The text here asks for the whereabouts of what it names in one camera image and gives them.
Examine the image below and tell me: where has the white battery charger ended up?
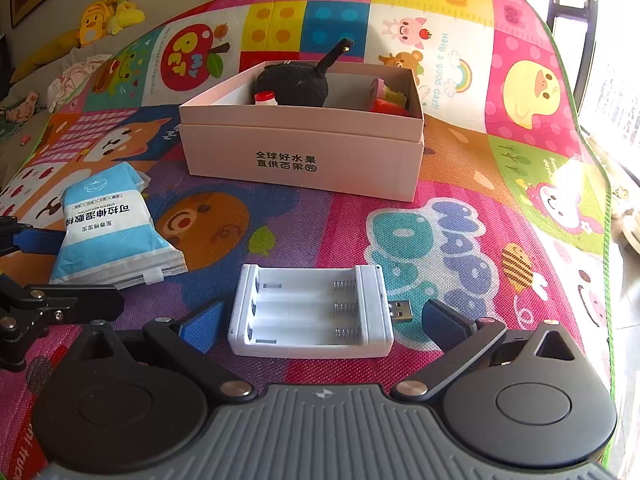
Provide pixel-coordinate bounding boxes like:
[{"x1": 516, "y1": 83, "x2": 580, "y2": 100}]
[{"x1": 228, "y1": 264, "x2": 412, "y2": 360}]

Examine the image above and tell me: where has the long yellow banana pillow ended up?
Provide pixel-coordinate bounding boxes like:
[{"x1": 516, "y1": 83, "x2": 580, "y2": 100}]
[{"x1": 10, "y1": 30, "x2": 79, "y2": 84}]

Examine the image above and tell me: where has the blue white tissue pack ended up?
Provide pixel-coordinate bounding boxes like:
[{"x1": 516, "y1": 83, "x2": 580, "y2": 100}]
[{"x1": 50, "y1": 162, "x2": 188, "y2": 289}]

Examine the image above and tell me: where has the pink cardboard box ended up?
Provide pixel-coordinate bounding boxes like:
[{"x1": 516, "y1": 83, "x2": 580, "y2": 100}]
[{"x1": 179, "y1": 63, "x2": 424, "y2": 202}]

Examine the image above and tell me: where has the yellow bear plush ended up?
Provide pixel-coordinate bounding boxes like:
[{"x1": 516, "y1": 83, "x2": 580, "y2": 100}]
[{"x1": 106, "y1": 0, "x2": 145, "y2": 36}]

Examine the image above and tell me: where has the pink white crumpled cloth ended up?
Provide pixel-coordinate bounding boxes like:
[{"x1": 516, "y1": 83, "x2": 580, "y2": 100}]
[{"x1": 47, "y1": 54, "x2": 112, "y2": 114}]

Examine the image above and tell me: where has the grey sofa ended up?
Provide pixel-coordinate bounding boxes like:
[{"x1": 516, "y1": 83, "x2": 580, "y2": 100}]
[{"x1": 1, "y1": 23, "x2": 158, "y2": 185}]

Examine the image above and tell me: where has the yellow duck plush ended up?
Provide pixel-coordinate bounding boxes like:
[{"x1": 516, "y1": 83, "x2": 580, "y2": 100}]
[{"x1": 77, "y1": 0, "x2": 112, "y2": 47}]

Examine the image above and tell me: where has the red round-head toy figure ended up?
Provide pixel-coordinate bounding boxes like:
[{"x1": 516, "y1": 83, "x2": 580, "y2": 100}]
[{"x1": 369, "y1": 99, "x2": 409, "y2": 117}]

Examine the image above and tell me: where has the black plush cat toy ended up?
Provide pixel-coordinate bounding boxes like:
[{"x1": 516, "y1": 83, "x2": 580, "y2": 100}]
[{"x1": 254, "y1": 38, "x2": 355, "y2": 107}]

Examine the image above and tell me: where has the yellow pudding toy pink base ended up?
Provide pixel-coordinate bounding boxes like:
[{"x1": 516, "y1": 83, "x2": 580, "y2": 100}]
[{"x1": 369, "y1": 78, "x2": 408, "y2": 107}]

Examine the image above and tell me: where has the colourful cartoon play mat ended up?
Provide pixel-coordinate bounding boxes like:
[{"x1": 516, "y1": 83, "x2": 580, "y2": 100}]
[{"x1": 0, "y1": 0, "x2": 614, "y2": 480}]

